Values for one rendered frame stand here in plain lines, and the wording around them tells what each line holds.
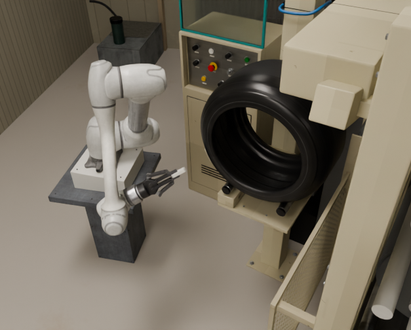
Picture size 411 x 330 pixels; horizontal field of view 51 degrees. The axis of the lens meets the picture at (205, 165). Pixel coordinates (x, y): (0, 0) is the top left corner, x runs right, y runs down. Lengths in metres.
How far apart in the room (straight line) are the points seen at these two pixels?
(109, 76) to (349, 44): 0.96
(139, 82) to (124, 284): 1.46
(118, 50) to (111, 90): 3.03
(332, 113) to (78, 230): 2.40
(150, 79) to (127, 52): 2.99
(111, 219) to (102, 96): 0.51
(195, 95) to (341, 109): 1.80
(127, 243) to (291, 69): 1.83
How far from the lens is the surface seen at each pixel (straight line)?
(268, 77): 1.69
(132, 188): 1.99
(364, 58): 1.19
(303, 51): 1.21
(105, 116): 1.85
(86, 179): 2.45
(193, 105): 2.87
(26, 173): 3.86
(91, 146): 2.39
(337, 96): 1.12
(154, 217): 3.18
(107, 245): 2.87
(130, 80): 1.80
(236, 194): 2.06
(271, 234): 2.65
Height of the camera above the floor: 2.27
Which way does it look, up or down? 39 degrees down
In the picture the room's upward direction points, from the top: 2 degrees counter-clockwise
